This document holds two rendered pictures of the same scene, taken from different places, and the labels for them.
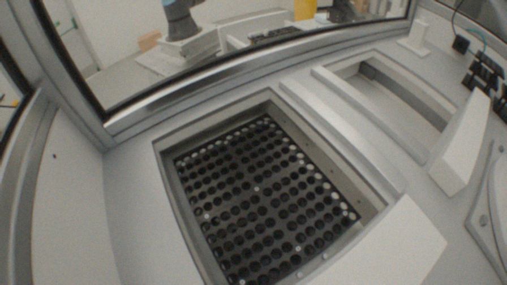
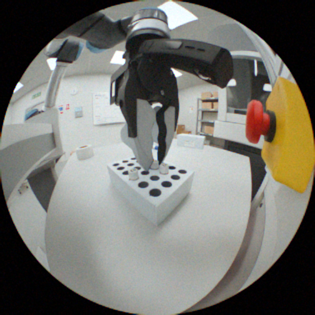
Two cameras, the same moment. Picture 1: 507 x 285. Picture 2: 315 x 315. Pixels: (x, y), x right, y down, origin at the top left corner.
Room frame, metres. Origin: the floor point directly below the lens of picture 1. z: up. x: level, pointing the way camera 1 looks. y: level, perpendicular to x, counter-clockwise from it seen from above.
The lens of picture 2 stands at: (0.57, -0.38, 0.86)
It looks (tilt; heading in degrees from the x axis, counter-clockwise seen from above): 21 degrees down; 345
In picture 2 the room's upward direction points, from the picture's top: straight up
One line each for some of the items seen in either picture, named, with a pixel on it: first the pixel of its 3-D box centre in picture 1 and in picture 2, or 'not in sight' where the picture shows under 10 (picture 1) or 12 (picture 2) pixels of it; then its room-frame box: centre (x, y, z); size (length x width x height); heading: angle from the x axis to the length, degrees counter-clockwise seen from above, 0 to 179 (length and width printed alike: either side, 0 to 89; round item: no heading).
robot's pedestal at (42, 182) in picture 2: not in sight; (60, 207); (0.96, 0.26, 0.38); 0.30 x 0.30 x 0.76; 44
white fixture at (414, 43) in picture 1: (418, 33); not in sight; (0.41, -0.49, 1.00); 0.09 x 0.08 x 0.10; 24
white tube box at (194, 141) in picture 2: not in sight; (191, 140); (0.95, -0.65, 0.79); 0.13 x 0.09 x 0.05; 43
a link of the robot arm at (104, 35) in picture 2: not in sight; (105, 33); (0.75, -0.30, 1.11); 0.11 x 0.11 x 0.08; 58
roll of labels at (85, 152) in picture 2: not in sight; (84, 151); (0.91, -0.18, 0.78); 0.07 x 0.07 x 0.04
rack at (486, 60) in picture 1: (483, 75); not in sight; (0.23, -0.61, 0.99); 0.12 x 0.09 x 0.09; 114
